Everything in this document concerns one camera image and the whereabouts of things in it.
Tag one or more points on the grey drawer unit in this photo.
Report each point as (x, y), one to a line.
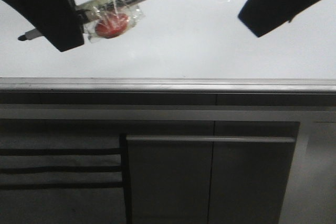
(60, 173)

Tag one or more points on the grey cabinet with doors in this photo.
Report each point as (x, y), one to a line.
(232, 172)

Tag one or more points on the white whiteboard with metal frame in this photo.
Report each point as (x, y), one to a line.
(186, 45)

